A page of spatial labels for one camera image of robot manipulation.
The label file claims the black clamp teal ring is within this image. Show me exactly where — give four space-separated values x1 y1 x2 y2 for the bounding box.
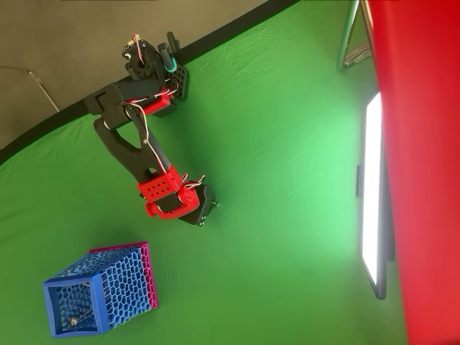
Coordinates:
157 31 179 73

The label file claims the thin metal floor rod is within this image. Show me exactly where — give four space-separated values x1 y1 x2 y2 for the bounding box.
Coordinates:
0 65 60 112

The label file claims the green table cloth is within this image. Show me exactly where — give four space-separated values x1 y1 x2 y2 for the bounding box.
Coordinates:
0 0 409 345

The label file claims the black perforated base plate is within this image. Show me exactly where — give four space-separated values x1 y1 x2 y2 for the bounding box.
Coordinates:
154 63 190 119

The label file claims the blue and magenta mesh basket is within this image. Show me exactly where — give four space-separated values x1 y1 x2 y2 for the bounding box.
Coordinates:
42 240 160 339

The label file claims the black LED light panel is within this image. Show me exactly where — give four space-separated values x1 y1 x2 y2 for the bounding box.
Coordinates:
355 91 396 301

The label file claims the large red plastic part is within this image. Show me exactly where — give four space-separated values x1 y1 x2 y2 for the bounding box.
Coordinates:
366 0 460 345

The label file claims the chrome tube frame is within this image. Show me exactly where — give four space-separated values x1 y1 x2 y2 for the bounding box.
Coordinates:
336 0 374 73

